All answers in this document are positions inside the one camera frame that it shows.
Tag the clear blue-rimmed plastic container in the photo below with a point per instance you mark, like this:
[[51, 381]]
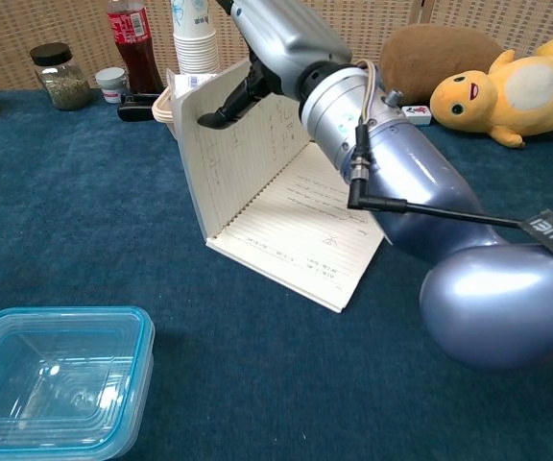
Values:
[[51, 379]]

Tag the white spiral notebook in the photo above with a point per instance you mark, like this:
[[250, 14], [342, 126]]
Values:
[[276, 201]]

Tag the stack of white paper cups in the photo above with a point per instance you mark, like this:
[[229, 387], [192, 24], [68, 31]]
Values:
[[195, 43]]

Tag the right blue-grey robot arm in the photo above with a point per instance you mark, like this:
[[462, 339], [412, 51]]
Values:
[[425, 216]]

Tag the yellow duck plush toy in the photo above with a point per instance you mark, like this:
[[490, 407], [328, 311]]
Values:
[[502, 96]]

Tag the white medicine box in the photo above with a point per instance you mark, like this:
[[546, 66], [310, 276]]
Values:
[[195, 79]]

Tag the blue table cloth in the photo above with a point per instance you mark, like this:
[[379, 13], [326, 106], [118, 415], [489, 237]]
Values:
[[113, 230]]

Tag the cola bottle with red cap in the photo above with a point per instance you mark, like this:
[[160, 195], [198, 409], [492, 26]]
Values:
[[135, 45]]

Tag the mahjong tile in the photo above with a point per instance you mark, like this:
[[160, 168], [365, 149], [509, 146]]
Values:
[[416, 114]]

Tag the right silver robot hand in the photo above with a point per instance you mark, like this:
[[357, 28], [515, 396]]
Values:
[[276, 53]]

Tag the woven folding screen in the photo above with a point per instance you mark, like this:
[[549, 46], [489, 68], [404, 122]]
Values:
[[41, 29]]

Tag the glass jar with black lid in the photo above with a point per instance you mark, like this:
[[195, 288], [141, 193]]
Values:
[[63, 77]]

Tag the beige plastic tray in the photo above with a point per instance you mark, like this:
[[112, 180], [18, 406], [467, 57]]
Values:
[[162, 110]]

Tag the brown plush toy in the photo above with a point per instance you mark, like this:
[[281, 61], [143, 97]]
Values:
[[430, 57]]

